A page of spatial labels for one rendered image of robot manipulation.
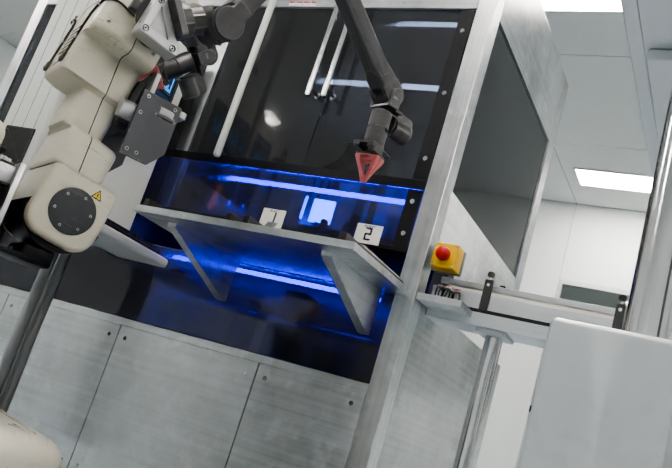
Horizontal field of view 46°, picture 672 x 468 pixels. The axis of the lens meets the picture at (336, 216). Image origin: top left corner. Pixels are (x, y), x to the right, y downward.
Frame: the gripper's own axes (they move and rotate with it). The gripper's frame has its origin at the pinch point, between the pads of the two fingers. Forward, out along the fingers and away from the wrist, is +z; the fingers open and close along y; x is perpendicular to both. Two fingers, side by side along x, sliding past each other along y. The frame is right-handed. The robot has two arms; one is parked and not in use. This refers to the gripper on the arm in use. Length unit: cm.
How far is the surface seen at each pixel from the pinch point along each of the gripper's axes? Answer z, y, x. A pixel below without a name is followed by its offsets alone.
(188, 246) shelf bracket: 26, 0, 49
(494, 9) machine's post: -70, 28, -13
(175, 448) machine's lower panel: 81, 25, 50
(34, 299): 50, 1, 102
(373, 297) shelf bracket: 26.2, 22.1, -0.7
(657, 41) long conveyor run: 24, -108, -85
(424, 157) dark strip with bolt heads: -18.9, 27.3, -2.7
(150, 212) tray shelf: 21, -14, 54
